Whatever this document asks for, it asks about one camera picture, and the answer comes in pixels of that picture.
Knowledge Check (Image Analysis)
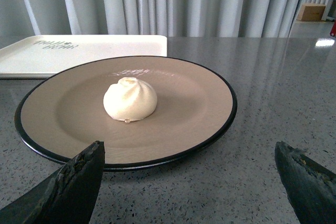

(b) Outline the white bear print tray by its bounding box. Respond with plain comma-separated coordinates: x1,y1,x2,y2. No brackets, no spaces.
1,35,167,79

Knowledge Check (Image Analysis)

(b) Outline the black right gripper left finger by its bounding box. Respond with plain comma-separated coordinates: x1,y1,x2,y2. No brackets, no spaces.
1,141,104,223

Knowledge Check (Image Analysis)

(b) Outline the brown cardboard box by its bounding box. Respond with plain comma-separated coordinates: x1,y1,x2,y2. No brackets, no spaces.
297,3,326,22

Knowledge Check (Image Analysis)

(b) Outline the beige plate with black rim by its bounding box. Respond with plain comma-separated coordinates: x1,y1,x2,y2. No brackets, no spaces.
15,56,237,171

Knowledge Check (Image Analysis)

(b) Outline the red metal stand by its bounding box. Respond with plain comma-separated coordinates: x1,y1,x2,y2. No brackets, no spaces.
330,20,336,37

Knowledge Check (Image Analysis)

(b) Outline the white steamed bun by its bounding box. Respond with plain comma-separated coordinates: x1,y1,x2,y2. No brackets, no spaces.
103,77,158,122

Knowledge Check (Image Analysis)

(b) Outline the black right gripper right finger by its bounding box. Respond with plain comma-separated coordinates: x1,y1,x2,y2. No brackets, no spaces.
275,142,335,223

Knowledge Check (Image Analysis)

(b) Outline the grey pleated curtain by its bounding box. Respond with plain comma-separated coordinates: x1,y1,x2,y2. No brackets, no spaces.
1,0,303,37

